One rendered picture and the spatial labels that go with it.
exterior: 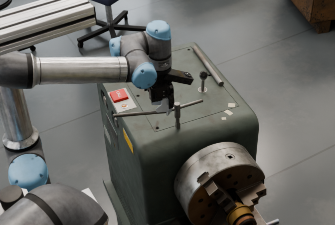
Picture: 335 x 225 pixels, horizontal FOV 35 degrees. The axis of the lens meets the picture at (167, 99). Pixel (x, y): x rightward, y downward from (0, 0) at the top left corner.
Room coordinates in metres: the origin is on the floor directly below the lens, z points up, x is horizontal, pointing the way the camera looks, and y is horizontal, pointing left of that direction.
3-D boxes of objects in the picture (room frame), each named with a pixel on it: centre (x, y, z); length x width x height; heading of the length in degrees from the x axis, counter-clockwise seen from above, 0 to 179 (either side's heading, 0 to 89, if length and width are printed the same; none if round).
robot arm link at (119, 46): (1.36, 0.11, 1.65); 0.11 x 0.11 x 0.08; 18
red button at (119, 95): (1.63, 0.19, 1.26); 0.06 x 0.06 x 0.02; 21
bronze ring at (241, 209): (1.15, -0.23, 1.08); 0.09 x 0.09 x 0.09; 21
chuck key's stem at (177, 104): (1.43, -0.03, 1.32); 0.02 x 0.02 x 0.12
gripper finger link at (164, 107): (1.39, 0.02, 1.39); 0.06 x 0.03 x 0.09; 111
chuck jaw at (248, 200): (1.25, -0.29, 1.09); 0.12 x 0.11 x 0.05; 111
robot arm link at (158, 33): (1.41, 0.02, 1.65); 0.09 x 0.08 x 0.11; 108
